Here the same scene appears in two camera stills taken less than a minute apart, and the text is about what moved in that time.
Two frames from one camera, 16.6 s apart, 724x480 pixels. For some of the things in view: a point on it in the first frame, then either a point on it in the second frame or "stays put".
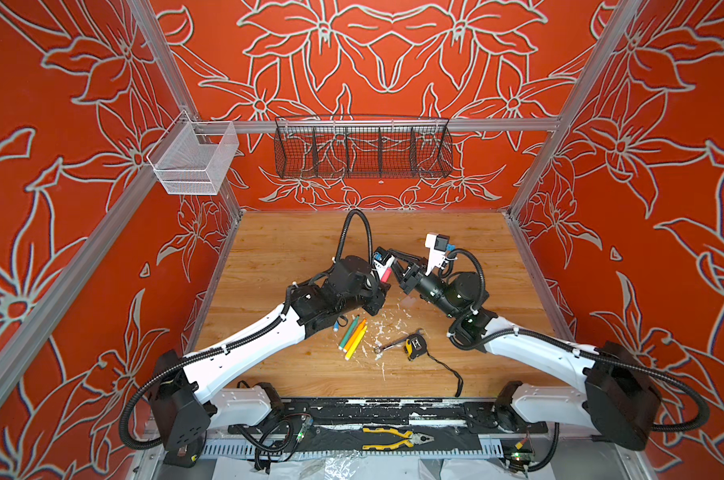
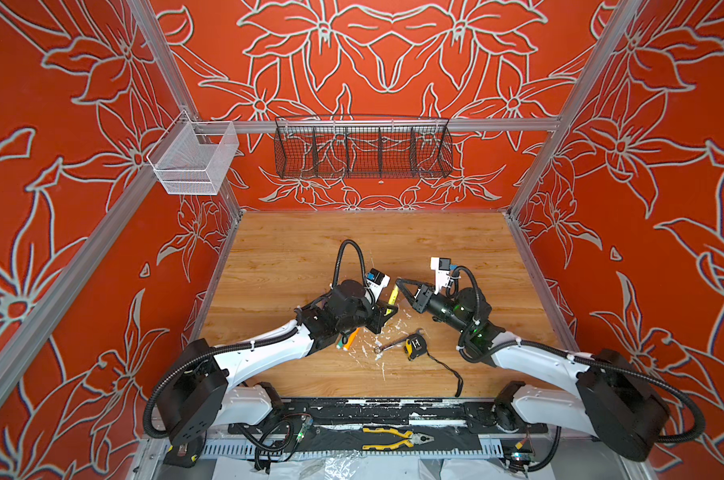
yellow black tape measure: (415, 346) stays put
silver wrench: (379, 349) stays put
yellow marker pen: (356, 344) → (393, 295)
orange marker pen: (355, 334) stays put
